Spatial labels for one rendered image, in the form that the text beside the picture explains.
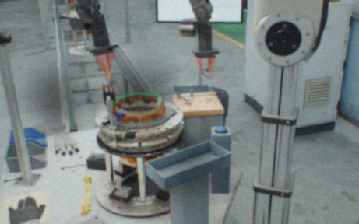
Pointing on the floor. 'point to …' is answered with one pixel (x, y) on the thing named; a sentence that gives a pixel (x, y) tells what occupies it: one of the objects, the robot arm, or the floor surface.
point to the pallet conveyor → (88, 74)
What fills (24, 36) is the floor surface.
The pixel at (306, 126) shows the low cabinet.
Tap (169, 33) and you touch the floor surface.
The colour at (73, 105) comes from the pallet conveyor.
